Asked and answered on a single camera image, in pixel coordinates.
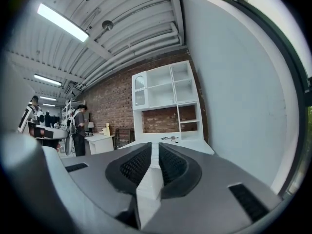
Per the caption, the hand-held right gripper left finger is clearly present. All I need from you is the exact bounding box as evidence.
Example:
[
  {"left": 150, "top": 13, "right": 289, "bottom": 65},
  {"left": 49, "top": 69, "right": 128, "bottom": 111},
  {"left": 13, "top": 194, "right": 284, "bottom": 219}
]
[{"left": 61, "top": 141, "right": 153, "bottom": 230}]

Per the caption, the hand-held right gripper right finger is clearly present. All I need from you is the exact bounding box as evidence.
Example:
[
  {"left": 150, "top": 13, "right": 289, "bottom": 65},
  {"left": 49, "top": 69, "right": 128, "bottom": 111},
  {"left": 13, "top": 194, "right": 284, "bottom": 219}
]
[{"left": 143, "top": 142, "right": 283, "bottom": 233}]

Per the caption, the white metal shelving rack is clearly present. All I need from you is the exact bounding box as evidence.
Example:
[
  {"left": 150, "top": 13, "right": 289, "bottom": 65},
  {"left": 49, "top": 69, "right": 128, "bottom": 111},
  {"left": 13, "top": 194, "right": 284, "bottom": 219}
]
[{"left": 62, "top": 97, "right": 86, "bottom": 131}]

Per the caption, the black metal folding rack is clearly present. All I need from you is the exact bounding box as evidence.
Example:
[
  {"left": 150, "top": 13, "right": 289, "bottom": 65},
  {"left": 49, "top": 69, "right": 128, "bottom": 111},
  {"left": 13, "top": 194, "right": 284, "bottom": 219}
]
[{"left": 114, "top": 128, "right": 135, "bottom": 151}]

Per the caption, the white desk with hutch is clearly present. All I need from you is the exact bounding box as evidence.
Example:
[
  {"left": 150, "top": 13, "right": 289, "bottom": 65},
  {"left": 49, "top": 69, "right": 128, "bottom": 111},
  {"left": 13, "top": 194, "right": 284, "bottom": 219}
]
[{"left": 119, "top": 60, "right": 215, "bottom": 156}]

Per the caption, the grey oval board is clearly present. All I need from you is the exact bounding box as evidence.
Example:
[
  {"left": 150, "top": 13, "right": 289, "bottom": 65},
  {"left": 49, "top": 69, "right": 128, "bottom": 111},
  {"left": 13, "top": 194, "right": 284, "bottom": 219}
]
[{"left": 64, "top": 132, "right": 74, "bottom": 156}]

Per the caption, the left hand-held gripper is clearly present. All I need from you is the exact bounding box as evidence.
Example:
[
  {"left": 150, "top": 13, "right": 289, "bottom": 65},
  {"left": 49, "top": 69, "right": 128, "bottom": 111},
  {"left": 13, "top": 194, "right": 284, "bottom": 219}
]
[{"left": 17, "top": 105, "right": 69, "bottom": 141}]

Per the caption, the small white table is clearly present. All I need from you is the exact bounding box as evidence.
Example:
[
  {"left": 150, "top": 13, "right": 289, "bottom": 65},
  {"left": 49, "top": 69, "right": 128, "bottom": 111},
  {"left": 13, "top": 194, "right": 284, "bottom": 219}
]
[{"left": 84, "top": 133, "right": 115, "bottom": 155}]

